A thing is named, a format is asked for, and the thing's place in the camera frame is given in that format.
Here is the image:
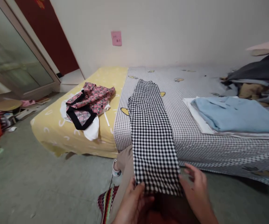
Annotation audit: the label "pile of dark clothes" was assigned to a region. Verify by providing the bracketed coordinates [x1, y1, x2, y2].
[220, 53, 269, 110]

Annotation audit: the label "red door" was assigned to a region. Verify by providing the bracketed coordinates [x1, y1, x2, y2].
[14, 0, 80, 77]

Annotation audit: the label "grey checked bed sheet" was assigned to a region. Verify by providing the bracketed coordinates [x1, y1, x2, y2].
[113, 65, 269, 192]

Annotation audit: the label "folded light blue shirt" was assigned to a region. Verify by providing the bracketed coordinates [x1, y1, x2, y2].
[191, 96, 269, 134]

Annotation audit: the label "person's left hand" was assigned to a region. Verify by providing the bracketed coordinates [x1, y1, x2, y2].
[112, 177, 155, 224]

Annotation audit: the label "yellow bed sheet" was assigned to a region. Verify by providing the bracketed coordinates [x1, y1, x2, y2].
[30, 66, 129, 159]

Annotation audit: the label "glass sliding door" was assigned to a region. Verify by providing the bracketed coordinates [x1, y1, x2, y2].
[0, 0, 62, 101]

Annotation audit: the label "round wooden stool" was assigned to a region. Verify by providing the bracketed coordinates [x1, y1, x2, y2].
[0, 99, 23, 115]

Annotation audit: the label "pink patterned black-trimmed garment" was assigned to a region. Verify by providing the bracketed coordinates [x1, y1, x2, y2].
[66, 82, 116, 131]

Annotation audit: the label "folded white cloth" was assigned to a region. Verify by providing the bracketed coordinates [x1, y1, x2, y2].
[183, 96, 269, 140]

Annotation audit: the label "person's right hand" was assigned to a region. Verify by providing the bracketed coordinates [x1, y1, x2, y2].
[178, 163, 214, 218]

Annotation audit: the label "pink paper on wall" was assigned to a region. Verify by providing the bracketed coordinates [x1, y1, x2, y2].
[111, 30, 123, 47]

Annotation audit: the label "person's legs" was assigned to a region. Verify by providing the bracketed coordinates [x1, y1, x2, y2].
[112, 144, 136, 212]

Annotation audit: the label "black white checked trousers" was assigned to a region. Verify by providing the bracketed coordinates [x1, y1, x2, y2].
[127, 79, 184, 197]

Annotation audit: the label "white garment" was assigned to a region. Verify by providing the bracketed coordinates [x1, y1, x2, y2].
[62, 92, 113, 142]

